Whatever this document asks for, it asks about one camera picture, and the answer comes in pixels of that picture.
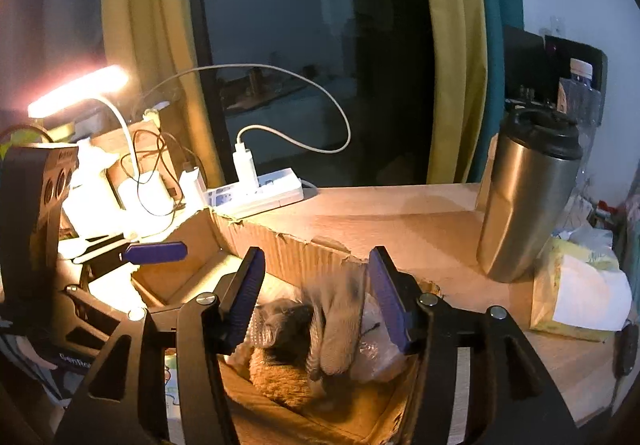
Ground white charging cable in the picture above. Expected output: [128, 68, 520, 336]
[145, 64, 352, 155]

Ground cardboard box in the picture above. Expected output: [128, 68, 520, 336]
[131, 208, 443, 445]

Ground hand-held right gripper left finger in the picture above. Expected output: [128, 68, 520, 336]
[54, 246, 266, 445]

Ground clear plastic bag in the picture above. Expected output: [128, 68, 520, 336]
[357, 295, 408, 383]

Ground grey knit glove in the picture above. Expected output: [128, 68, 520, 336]
[255, 270, 376, 383]

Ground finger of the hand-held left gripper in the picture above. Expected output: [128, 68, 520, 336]
[64, 282, 151, 346]
[75, 240, 189, 267]

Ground dark glass window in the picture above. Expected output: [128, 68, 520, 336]
[190, 0, 441, 191]

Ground clear plastic bottle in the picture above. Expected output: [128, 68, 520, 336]
[557, 58, 601, 126]

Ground teal curtain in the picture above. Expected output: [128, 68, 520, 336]
[467, 0, 526, 176]

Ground tall white charger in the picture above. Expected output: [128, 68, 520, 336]
[232, 141, 260, 190]

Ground steel tumbler with black lid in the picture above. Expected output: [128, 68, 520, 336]
[476, 106, 585, 283]

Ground yellow tissue pack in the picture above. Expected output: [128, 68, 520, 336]
[530, 235, 632, 342]

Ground black cabinet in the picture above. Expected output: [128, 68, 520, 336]
[502, 25, 608, 111]

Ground black cables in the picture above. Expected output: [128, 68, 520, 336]
[132, 125, 201, 216]

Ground white power strip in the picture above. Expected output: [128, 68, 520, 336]
[204, 168, 305, 220]

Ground small white charger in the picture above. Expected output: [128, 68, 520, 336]
[180, 166, 207, 206]

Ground small black device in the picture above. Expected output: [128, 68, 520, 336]
[612, 322, 640, 378]

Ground yellow curtain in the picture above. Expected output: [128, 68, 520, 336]
[102, 0, 223, 186]
[412, 0, 488, 186]

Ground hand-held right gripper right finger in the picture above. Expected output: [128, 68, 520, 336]
[366, 246, 583, 445]

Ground white desk lamp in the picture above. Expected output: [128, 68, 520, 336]
[27, 65, 176, 217]

